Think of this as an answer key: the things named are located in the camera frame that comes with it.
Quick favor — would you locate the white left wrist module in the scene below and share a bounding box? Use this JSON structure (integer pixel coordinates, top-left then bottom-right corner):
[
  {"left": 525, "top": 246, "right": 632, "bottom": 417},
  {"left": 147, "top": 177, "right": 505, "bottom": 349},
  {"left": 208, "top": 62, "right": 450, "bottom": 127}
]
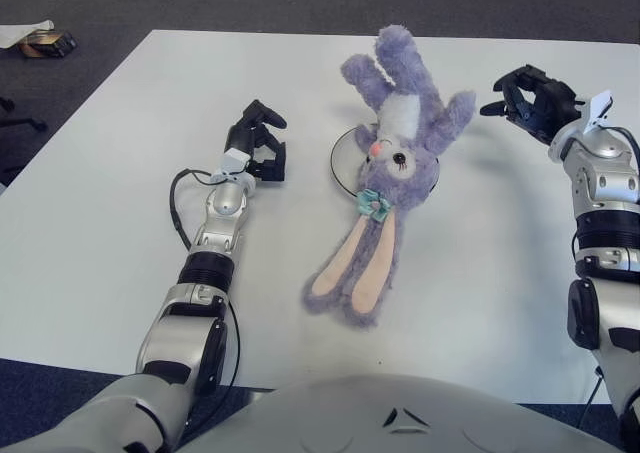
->
[{"left": 221, "top": 147, "right": 251, "bottom": 173}]

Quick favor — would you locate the white plate with black rim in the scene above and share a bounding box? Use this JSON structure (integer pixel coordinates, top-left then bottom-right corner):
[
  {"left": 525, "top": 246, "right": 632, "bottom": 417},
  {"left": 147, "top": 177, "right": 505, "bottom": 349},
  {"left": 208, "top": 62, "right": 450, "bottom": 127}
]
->
[{"left": 329, "top": 125, "right": 442, "bottom": 199}]

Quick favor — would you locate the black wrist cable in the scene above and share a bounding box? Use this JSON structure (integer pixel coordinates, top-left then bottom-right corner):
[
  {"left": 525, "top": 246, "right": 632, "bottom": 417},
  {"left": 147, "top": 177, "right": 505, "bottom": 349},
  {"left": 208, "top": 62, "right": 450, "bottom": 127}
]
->
[
  {"left": 612, "top": 125, "right": 640, "bottom": 169},
  {"left": 169, "top": 167, "right": 221, "bottom": 249}
]

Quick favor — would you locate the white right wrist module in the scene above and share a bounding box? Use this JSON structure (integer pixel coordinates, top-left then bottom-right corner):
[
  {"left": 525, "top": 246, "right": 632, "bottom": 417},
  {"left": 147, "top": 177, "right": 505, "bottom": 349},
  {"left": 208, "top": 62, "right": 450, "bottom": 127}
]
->
[{"left": 582, "top": 89, "right": 615, "bottom": 135}]

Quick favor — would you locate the brown black box on floor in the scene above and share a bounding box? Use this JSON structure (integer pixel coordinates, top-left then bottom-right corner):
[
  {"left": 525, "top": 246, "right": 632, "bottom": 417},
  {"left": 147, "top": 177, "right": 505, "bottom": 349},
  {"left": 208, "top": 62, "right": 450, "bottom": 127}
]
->
[{"left": 19, "top": 29, "right": 79, "bottom": 59}]

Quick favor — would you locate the purple plush bunny doll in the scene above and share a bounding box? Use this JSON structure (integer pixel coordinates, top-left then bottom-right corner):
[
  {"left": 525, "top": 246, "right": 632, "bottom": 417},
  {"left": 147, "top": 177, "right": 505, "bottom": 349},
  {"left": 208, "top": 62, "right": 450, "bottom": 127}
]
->
[{"left": 299, "top": 23, "right": 477, "bottom": 330}]

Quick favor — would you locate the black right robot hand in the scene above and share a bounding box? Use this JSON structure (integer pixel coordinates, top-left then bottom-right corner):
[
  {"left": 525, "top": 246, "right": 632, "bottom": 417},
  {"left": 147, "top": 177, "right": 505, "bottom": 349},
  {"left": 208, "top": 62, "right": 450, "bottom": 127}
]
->
[{"left": 478, "top": 64, "right": 586, "bottom": 147}]

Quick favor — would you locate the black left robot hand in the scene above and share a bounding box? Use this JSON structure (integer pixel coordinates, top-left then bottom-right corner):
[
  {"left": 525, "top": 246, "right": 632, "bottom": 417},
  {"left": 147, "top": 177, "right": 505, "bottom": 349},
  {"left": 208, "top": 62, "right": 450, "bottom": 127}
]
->
[{"left": 223, "top": 98, "right": 290, "bottom": 183}]

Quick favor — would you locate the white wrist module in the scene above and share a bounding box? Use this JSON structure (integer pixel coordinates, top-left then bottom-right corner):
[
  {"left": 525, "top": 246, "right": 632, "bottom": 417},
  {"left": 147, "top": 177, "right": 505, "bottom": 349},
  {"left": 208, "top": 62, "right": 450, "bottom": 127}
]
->
[
  {"left": 221, "top": 147, "right": 251, "bottom": 173},
  {"left": 582, "top": 89, "right": 615, "bottom": 135}
]

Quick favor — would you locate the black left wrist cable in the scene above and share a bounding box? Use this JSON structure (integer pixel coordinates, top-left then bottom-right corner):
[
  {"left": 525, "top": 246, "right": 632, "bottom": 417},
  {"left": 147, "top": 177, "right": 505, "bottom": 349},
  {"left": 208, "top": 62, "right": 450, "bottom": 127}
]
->
[{"left": 169, "top": 167, "right": 221, "bottom": 249}]

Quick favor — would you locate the black office chair base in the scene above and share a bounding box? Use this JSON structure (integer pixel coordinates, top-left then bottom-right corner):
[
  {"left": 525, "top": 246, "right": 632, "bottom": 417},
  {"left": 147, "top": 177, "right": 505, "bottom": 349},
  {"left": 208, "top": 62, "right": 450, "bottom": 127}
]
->
[{"left": 0, "top": 97, "right": 49, "bottom": 133}]

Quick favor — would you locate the grey robot torso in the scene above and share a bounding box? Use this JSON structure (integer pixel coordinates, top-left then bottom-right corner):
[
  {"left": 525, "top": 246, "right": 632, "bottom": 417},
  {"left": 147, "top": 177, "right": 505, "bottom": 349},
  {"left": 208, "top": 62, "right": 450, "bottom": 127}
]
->
[{"left": 49, "top": 372, "right": 621, "bottom": 453}]

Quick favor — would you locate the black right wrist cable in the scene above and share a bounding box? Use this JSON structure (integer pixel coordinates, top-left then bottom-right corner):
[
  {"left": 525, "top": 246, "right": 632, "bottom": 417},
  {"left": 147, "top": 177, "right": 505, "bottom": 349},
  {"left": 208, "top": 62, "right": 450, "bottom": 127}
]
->
[{"left": 612, "top": 125, "right": 640, "bottom": 169}]

